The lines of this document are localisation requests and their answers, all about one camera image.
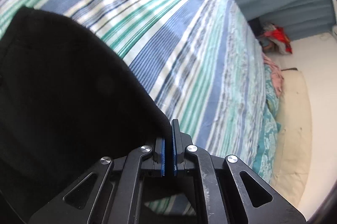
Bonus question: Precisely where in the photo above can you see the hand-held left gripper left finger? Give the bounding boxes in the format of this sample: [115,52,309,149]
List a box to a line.
[28,138,166,224]

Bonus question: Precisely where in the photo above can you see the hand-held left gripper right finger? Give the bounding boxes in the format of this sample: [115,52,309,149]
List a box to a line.
[171,119,307,224]

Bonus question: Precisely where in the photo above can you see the black pants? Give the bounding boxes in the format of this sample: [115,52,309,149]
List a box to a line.
[0,6,171,224]

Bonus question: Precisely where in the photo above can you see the teal floral blanket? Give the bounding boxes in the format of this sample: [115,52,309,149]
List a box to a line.
[251,66,282,184]

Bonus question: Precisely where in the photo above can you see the striped bed blanket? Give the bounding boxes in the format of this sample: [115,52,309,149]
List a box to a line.
[0,0,267,216]

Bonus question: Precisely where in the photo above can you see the cream pillow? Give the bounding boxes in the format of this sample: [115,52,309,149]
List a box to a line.
[270,70,314,199]

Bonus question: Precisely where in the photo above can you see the pink cloth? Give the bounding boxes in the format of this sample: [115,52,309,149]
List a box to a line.
[263,54,285,98]

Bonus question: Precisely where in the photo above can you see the pile of colourful clothes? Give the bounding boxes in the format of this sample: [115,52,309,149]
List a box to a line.
[249,17,293,55]

